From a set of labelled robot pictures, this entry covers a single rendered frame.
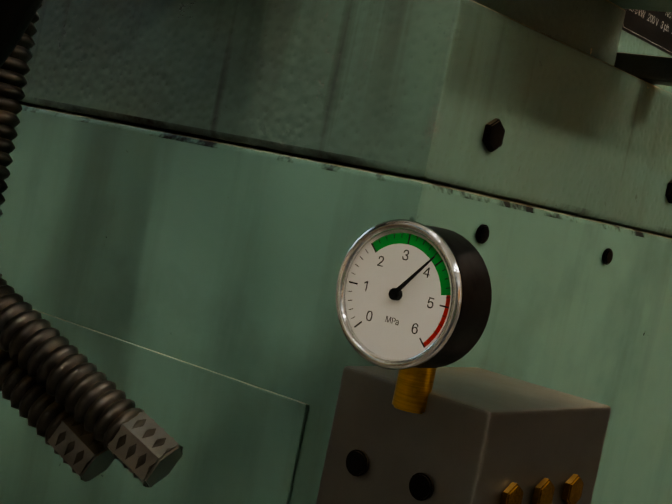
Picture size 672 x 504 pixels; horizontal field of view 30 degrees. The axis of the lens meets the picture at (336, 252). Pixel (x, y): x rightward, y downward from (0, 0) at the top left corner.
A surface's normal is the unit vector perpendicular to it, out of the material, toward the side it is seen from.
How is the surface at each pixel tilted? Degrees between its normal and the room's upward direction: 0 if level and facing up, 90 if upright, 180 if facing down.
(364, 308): 90
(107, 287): 90
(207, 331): 90
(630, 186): 90
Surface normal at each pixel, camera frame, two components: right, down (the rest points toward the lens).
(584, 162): 0.77, 0.19
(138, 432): 0.32, -0.70
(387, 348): -0.60, -0.08
